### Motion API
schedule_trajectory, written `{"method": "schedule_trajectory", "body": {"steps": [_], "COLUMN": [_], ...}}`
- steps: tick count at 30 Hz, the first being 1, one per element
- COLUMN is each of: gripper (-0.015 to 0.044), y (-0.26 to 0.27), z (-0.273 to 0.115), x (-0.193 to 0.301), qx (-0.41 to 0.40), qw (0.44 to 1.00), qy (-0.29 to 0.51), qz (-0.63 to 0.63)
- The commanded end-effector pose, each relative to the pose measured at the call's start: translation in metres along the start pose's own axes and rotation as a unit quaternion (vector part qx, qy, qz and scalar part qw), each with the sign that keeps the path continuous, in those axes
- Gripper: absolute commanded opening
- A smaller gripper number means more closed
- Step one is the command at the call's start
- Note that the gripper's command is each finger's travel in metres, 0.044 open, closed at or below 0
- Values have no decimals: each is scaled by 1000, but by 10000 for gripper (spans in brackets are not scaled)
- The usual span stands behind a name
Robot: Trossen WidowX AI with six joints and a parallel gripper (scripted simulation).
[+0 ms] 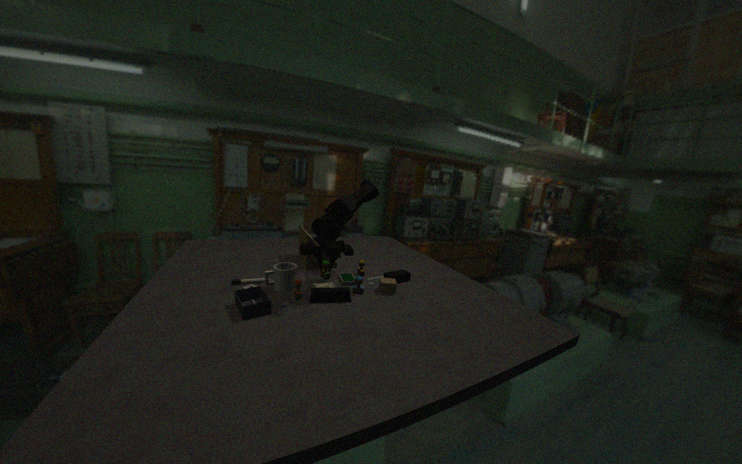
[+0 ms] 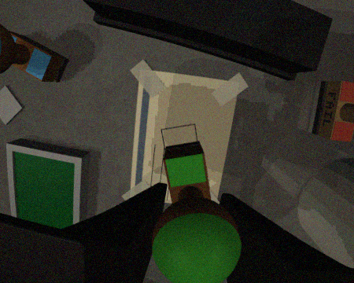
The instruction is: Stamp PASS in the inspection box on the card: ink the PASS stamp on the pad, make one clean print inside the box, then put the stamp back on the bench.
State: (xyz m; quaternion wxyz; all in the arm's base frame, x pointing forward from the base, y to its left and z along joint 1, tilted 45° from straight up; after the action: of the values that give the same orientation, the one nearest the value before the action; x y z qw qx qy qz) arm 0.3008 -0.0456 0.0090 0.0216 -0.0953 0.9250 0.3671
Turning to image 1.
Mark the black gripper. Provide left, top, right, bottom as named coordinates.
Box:
left=300, top=232, right=354, bottom=272

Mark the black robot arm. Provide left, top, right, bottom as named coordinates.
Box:
left=312, top=179, right=379, bottom=256

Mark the grey mug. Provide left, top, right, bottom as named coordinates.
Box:
left=265, top=262, right=297, bottom=293

